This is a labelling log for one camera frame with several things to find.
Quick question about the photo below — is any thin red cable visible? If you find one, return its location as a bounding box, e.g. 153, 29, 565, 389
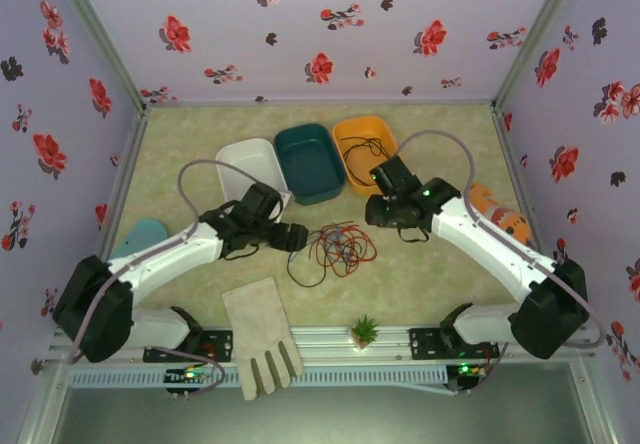
307, 220, 379, 265
312, 231, 380, 280

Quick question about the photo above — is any thin blue cable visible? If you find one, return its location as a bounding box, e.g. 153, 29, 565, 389
319, 226, 362, 269

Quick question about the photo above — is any white plastic bin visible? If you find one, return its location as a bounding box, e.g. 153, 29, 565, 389
214, 137, 290, 206

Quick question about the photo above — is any teal plastic bin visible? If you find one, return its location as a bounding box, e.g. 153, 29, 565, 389
273, 122, 347, 207

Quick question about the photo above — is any orange plastic bin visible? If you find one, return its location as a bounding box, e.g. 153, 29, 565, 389
332, 115, 407, 198

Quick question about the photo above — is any grey leather work glove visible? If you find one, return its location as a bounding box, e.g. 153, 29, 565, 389
221, 276, 305, 403

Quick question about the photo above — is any small potted green plant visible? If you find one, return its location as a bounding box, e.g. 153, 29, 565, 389
349, 313, 380, 351

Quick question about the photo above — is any orange fish plush toy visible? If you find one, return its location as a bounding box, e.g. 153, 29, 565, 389
467, 182, 532, 249

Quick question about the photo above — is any light blue plush toy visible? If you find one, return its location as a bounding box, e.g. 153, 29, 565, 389
107, 217, 170, 261

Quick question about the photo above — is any grey right arm cable sleeve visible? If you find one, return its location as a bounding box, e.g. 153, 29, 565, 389
394, 131, 609, 395

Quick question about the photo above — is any grey arm cable sleeve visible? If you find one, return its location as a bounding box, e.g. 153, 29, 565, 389
394, 131, 609, 395
67, 158, 287, 398

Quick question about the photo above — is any grey left arm cable sleeve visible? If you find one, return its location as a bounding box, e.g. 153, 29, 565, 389
67, 158, 287, 398

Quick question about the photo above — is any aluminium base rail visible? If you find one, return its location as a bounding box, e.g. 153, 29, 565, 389
47, 324, 606, 365

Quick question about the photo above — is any aluminium side rail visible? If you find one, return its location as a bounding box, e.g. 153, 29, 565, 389
491, 103, 559, 265
74, 106, 151, 328

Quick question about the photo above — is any white slotted cable duct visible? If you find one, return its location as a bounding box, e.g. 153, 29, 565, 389
67, 367, 449, 390

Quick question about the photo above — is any aluminium corner post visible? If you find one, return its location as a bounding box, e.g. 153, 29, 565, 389
492, 0, 587, 113
47, 0, 151, 113

